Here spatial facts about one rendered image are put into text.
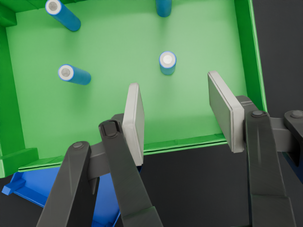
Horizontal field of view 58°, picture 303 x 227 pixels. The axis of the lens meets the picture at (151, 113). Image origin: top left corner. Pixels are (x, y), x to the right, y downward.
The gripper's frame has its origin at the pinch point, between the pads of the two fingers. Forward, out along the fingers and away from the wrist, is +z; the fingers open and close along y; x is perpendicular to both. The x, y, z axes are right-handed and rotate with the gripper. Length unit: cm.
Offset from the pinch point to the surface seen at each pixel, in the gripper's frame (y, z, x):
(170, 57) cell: 0.3, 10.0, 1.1
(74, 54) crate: -11.5, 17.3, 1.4
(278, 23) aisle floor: 31, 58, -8
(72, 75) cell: -10.2, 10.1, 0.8
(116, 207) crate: -19, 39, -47
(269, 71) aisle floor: 27, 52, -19
